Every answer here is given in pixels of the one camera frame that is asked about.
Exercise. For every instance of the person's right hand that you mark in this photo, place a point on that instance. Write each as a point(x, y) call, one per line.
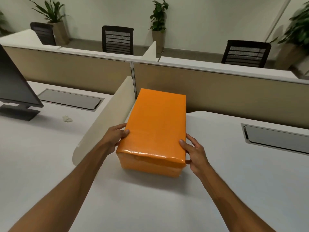
point(196, 154)

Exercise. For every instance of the person's left hand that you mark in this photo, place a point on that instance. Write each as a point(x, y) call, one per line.
point(111, 140)

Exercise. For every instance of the person's right thumb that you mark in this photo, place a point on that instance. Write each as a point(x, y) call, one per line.
point(184, 145)

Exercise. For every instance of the person's left thumb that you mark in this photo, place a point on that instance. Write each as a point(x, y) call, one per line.
point(123, 134)

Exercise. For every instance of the orange box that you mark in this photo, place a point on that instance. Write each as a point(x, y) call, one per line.
point(154, 128)

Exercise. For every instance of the person's right forearm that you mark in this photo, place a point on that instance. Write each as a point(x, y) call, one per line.
point(237, 202)

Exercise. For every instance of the person's left forearm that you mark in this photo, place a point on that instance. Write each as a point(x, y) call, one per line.
point(62, 187)

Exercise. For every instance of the cream rounded desk divider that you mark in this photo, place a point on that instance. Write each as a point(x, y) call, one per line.
point(151, 51)
point(20, 37)
point(106, 118)

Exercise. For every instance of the crumpled white paper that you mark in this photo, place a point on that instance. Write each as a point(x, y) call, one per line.
point(66, 119)

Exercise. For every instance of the beige partition panel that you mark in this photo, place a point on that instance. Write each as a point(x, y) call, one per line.
point(222, 94)
point(67, 67)

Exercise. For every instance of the black mesh office chair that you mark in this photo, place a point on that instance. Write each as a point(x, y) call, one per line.
point(117, 41)
point(246, 54)
point(45, 33)

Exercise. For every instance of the potted plant with small leaves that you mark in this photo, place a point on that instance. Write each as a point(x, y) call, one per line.
point(158, 24)

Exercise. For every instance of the black computer monitor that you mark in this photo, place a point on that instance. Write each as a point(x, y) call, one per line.
point(14, 89)

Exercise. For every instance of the potted plant with long leaves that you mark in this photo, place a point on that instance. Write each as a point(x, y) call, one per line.
point(54, 21)

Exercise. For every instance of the large potted green plant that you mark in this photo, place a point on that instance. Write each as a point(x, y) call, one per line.
point(293, 38)

